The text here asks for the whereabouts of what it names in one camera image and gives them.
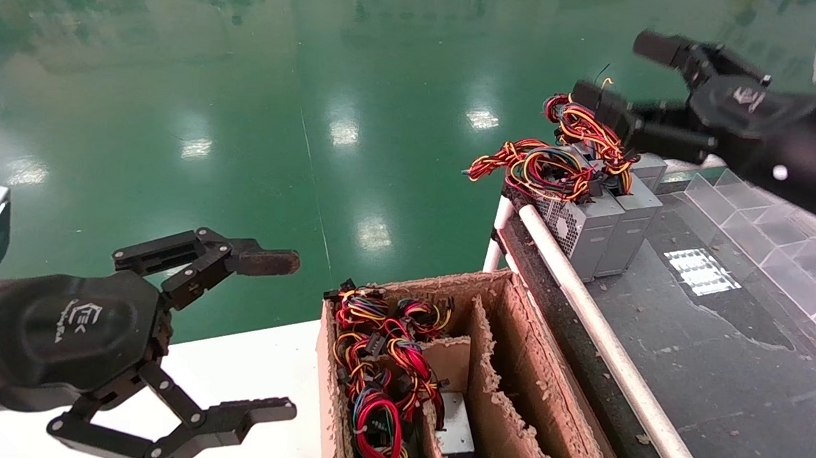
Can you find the long white frame pipe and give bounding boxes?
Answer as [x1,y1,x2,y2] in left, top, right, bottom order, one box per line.
[504,204,734,458]

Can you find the white frame leg pipe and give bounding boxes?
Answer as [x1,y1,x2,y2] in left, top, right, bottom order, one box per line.
[483,193,519,275]

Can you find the clear acrylic divider tray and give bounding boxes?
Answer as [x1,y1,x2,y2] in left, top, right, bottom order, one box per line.
[674,165,816,352]

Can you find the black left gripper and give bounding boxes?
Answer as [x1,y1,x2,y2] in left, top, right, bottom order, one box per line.
[0,217,308,458]

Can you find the grey power supply with grille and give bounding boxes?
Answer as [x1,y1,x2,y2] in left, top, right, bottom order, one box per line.
[460,135,630,284]

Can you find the power supply with wire bundle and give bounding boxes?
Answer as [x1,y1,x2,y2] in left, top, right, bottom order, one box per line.
[340,386,418,458]
[392,295,455,342]
[326,326,481,458]
[322,277,393,333]

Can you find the grey power supply with wires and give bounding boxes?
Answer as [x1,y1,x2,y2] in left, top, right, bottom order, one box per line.
[535,93,669,279]
[587,63,674,194]

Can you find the brown cardboard box with dividers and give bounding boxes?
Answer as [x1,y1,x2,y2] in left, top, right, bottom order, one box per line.
[311,259,647,458]

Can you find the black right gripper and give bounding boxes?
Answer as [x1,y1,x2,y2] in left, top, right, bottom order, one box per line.
[564,26,816,230]

